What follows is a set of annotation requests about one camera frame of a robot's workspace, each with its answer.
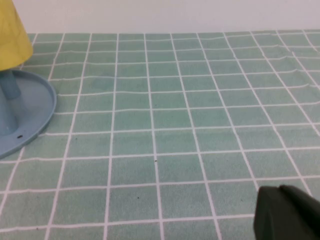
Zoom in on yellow plastic cup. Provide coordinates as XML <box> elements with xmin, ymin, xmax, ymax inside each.
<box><xmin>0</xmin><ymin>0</ymin><xmax>34</xmax><ymax>72</ymax></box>

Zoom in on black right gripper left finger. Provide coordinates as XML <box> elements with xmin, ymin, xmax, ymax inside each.
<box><xmin>253</xmin><ymin>186</ymin><xmax>320</xmax><ymax>240</ymax></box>

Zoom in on blue cup stand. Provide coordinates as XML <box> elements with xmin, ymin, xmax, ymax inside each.
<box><xmin>0</xmin><ymin>68</ymin><xmax>58</xmax><ymax>160</ymax></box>

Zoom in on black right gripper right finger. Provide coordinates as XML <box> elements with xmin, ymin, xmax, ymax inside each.
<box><xmin>279</xmin><ymin>184</ymin><xmax>320</xmax><ymax>218</ymax></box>

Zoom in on green checkered tablecloth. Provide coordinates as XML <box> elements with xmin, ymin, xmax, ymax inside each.
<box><xmin>0</xmin><ymin>29</ymin><xmax>320</xmax><ymax>240</ymax></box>

